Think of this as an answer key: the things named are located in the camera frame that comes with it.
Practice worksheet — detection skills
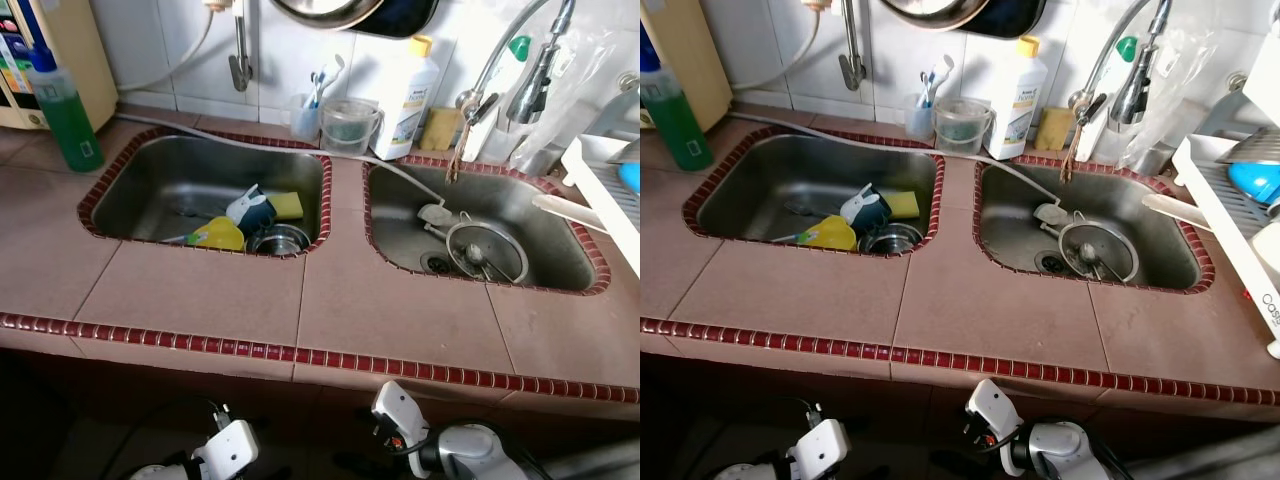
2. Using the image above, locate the dark teal mug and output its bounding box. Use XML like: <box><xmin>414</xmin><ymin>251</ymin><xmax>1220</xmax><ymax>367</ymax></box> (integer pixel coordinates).
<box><xmin>840</xmin><ymin>183</ymin><xmax>893</xmax><ymax>236</ymax></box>
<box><xmin>227</xmin><ymin>185</ymin><xmax>278</xmax><ymax>239</ymax></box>

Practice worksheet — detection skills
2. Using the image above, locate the small steel bowl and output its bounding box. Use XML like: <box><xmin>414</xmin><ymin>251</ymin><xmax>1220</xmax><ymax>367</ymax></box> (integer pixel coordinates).
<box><xmin>245</xmin><ymin>222</ymin><xmax>313</xmax><ymax>256</ymax></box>
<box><xmin>858</xmin><ymin>222</ymin><xmax>926</xmax><ymax>256</ymax></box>

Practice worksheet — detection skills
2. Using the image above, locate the white cutlery holder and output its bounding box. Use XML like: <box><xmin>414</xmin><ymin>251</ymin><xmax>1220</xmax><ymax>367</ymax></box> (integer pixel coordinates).
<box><xmin>1235</xmin><ymin>20</ymin><xmax>1280</xmax><ymax>121</ymax></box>

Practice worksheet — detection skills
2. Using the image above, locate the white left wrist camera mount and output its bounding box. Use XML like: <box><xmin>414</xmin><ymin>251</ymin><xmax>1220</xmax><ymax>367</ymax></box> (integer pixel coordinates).
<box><xmin>790</xmin><ymin>405</ymin><xmax>851</xmax><ymax>480</ymax></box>
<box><xmin>195</xmin><ymin>405</ymin><xmax>259</xmax><ymax>480</ymax></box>

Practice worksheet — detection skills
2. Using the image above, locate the white detergent bottle yellow cap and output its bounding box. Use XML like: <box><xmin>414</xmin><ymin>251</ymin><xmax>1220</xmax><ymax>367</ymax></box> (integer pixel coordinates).
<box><xmin>985</xmin><ymin>35</ymin><xmax>1049</xmax><ymax>161</ymax></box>
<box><xmin>373</xmin><ymin>35</ymin><xmax>441</xmax><ymax>161</ymax></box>

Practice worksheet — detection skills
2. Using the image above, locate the thin white filter tube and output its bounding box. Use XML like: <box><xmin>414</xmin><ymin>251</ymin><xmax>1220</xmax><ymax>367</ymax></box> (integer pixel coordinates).
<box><xmin>735</xmin><ymin>5</ymin><xmax>831</xmax><ymax>96</ymax></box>
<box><xmin>118</xmin><ymin>5</ymin><xmax>216</xmax><ymax>98</ymax></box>

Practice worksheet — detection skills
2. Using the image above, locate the steel sink basin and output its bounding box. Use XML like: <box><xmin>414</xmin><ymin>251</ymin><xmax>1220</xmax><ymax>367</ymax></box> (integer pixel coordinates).
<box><xmin>690</xmin><ymin>135</ymin><xmax>941</xmax><ymax>256</ymax></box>
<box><xmin>85</xmin><ymin>135</ymin><xmax>326</xmax><ymax>256</ymax></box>
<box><xmin>365</xmin><ymin>160</ymin><xmax>606</xmax><ymax>293</ymax></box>
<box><xmin>975</xmin><ymin>162</ymin><xmax>1211</xmax><ymax>291</ymax></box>

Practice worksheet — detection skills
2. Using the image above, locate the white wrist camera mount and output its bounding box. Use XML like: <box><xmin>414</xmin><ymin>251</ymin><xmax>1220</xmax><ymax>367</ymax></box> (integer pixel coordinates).
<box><xmin>965</xmin><ymin>378</ymin><xmax>1023</xmax><ymax>451</ymax></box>
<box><xmin>790</xmin><ymin>405</ymin><xmax>851</xmax><ymax>480</ymax></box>
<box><xmin>195</xmin><ymin>405</ymin><xmax>259</xmax><ymax>480</ymax></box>
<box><xmin>372</xmin><ymin>380</ymin><xmax>431</xmax><ymax>451</ymax></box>

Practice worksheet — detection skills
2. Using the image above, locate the green dish soap bottle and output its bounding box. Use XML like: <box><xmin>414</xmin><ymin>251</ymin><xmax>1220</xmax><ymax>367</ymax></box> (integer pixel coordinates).
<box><xmin>640</xmin><ymin>50</ymin><xmax>714</xmax><ymax>171</ymax></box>
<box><xmin>28</xmin><ymin>45</ymin><xmax>104</xmax><ymax>173</ymax></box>

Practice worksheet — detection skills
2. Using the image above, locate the yellow plastic bowl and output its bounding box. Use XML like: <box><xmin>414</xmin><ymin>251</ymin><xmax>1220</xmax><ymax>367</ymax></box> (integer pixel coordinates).
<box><xmin>800</xmin><ymin>215</ymin><xmax>858</xmax><ymax>251</ymax></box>
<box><xmin>187</xmin><ymin>215</ymin><xmax>246</xmax><ymax>251</ymax></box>

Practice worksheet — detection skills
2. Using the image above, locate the chrome pull-out sprayer faucet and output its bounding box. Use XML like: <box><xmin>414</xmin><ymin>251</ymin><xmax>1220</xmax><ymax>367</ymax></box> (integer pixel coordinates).
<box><xmin>445</xmin><ymin>0</ymin><xmax>576</xmax><ymax>181</ymax></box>
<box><xmin>1060</xmin><ymin>0</ymin><xmax>1171</xmax><ymax>181</ymax></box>

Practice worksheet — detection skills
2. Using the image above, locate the plain white mug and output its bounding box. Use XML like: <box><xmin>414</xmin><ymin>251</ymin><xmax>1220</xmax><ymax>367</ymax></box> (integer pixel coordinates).
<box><xmin>1250</xmin><ymin>220</ymin><xmax>1280</xmax><ymax>271</ymax></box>

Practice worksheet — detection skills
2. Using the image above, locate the clear toothbrush cup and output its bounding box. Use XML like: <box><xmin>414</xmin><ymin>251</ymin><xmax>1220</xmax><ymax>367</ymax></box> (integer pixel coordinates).
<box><xmin>290</xmin><ymin>98</ymin><xmax>323</xmax><ymax>141</ymax></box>
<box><xmin>905</xmin><ymin>96</ymin><xmax>938</xmax><ymax>139</ymax></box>

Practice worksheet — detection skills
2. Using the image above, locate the white drain hose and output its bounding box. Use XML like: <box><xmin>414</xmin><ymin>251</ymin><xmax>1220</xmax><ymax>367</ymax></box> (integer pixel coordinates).
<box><xmin>120</xmin><ymin>112</ymin><xmax>453</xmax><ymax>228</ymax></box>
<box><xmin>730</xmin><ymin>110</ymin><xmax>1068</xmax><ymax>223</ymax></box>

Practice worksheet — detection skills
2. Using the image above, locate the white dish rack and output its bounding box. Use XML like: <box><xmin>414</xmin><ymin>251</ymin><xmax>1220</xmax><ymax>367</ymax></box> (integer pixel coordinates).
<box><xmin>1172</xmin><ymin>130</ymin><xmax>1280</xmax><ymax>356</ymax></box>
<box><xmin>562</xmin><ymin>135</ymin><xmax>641</xmax><ymax>276</ymax></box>

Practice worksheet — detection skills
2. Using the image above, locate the clear plastic bag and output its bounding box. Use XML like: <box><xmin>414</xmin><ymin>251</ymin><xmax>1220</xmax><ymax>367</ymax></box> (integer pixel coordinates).
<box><xmin>1120</xmin><ymin>25</ymin><xmax>1236</xmax><ymax>176</ymax></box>
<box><xmin>510</xmin><ymin>25</ymin><xmax>621</xmax><ymax>176</ymax></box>

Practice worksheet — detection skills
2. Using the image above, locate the blue white toothbrush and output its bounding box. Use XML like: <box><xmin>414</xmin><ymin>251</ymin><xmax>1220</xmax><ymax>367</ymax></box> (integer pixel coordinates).
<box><xmin>308</xmin><ymin>55</ymin><xmax>346</xmax><ymax>109</ymax></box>
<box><xmin>922</xmin><ymin>55</ymin><xmax>956</xmax><ymax>106</ymax></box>

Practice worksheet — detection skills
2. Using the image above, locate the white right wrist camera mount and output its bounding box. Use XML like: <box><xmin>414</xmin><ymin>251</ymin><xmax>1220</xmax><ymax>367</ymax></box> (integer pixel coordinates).
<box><xmin>372</xmin><ymin>380</ymin><xmax>431</xmax><ymax>451</ymax></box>
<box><xmin>965</xmin><ymin>378</ymin><xmax>1023</xmax><ymax>451</ymax></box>

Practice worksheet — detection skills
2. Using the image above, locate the mustard sponge block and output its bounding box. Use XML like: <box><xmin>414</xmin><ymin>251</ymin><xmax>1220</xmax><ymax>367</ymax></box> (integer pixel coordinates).
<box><xmin>1035</xmin><ymin>105</ymin><xmax>1076</xmax><ymax>151</ymax></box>
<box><xmin>420</xmin><ymin>105</ymin><xmax>463</xmax><ymax>151</ymax></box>

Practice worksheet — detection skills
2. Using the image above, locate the hanging metal pan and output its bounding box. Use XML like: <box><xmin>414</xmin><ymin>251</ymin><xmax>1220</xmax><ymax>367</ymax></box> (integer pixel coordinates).
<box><xmin>880</xmin><ymin>0</ymin><xmax>1049</xmax><ymax>39</ymax></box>
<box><xmin>270</xmin><ymin>0</ymin><xmax>441</xmax><ymax>39</ymax></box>

